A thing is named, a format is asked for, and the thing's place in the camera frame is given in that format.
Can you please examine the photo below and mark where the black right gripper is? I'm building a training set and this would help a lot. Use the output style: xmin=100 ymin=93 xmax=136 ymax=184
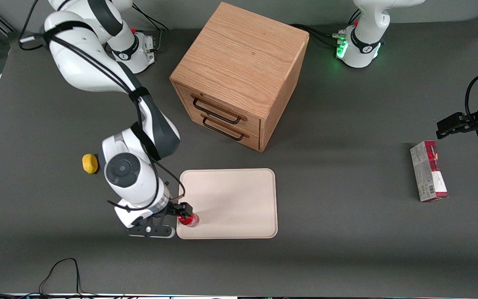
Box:
xmin=137 ymin=202 xmax=194 ymax=227

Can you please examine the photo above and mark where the red soda can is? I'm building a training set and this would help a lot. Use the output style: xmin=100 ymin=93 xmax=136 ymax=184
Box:
xmin=178 ymin=212 xmax=200 ymax=228

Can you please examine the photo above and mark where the beige rectangular tray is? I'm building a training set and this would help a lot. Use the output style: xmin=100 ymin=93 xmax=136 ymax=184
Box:
xmin=176 ymin=168 xmax=278 ymax=240

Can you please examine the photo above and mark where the grey and red carton box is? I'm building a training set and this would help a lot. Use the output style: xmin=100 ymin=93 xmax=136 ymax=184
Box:
xmin=410 ymin=140 xmax=449 ymax=203

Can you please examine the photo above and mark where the yellow lemon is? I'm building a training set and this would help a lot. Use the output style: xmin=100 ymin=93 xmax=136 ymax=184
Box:
xmin=82 ymin=154 xmax=98 ymax=174

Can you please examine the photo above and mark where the wooden drawer cabinet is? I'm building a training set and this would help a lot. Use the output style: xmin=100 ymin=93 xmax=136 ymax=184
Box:
xmin=169 ymin=2 xmax=310 ymax=153

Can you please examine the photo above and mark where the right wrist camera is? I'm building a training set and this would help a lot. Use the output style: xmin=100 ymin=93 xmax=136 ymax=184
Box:
xmin=128 ymin=224 xmax=176 ymax=239

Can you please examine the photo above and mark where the short black drawer handle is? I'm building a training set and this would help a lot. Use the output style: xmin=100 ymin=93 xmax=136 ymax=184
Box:
xmin=202 ymin=117 xmax=245 ymax=141

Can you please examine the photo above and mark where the long black drawer handle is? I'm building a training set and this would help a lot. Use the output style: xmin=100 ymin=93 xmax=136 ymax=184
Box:
xmin=192 ymin=96 xmax=242 ymax=125

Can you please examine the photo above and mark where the black cable loop on table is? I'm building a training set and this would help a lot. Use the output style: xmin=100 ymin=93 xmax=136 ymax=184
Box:
xmin=0 ymin=258 xmax=98 ymax=298

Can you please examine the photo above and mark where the black left arm base cable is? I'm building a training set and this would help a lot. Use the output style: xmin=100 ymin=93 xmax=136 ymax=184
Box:
xmin=291 ymin=8 xmax=362 ymax=47

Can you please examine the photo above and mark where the black arm base cable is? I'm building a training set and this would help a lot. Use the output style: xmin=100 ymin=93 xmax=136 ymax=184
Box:
xmin=131 ymin=4 xmax=170 ymax=52
xmin=291 ymin=8 xmax=362 ymax=47

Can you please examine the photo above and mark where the black cable along right arm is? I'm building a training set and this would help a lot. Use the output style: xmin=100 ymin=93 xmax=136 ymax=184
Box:
xmin=18 ymin=0 xmax=186 ymax=211

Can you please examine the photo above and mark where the black right arm base cable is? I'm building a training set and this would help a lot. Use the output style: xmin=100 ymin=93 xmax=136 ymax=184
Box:
xmin=131 ymin=4 xmax=170 ymax=52

